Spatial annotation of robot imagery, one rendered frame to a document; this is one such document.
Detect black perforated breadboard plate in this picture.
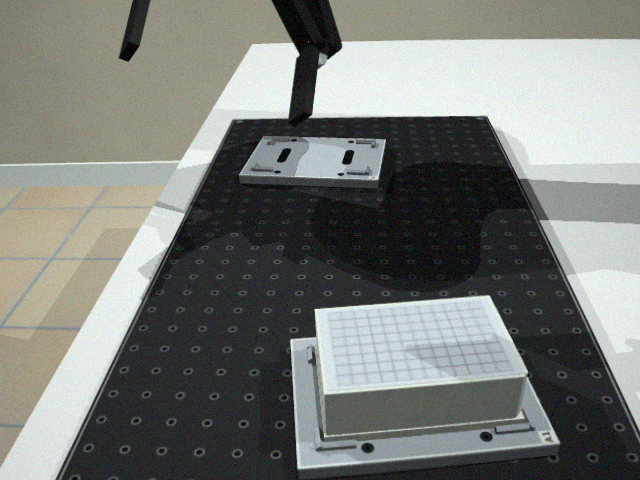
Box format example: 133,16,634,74
55,116,640,480

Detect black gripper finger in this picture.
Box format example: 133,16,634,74
119,0,150,62
271,0,342,126

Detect white rectangular block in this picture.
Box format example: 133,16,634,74
315,296,528,442

